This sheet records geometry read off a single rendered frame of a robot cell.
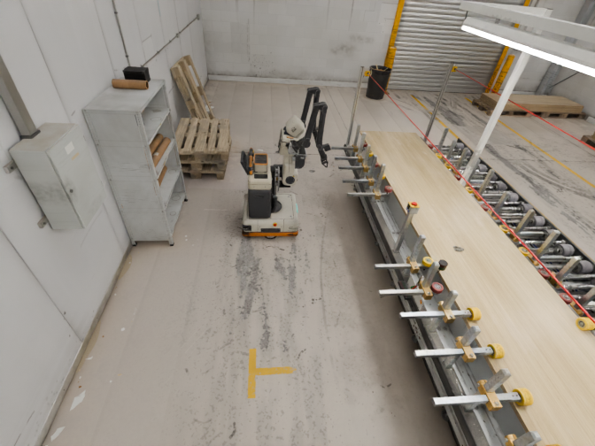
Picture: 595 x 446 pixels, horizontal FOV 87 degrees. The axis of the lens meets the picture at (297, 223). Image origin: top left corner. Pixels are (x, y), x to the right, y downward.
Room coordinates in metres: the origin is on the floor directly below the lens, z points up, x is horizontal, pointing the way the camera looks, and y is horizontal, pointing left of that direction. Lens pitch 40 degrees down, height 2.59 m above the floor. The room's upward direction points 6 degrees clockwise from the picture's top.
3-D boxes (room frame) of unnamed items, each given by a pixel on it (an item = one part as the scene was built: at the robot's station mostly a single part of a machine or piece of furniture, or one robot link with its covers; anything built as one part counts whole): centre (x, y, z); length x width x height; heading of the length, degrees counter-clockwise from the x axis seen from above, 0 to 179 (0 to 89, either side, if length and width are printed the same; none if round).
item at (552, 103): (8.58, -5.75, 0.23); 2.41 x 0.77 x 0.17; 100
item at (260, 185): (3.02, 0.44, 0.59); 0.55 x 0.34 x 0.83; 8
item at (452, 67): (4.19, -1.69, 1.25); 0.15 x 0.08 x 1.10; 8
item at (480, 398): (0.70, -1.02, 0.95); 0.50 x 0.04 x 0.04; 98
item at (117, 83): (2.99, 1.70, 1.59); 0.30 x 0.08 x 0.08; 98
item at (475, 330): (1.00, -1.03, 0.89); 0.04 x 0.04 x 0.48; 8
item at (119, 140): (2.88, 1.67, 0.78); 0.90 x 0.45 x 1.55; 8
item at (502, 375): (0.75, -1.07, 0.92); 0.04 x 0.04 x 0.48; 8
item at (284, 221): (3.03, 0.35, 0.16); 0.67 x 0.64 x 0.25; 98
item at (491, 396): (0.73, -1.07, 0.95); 0.14 x 0.06 x 0.05; 8
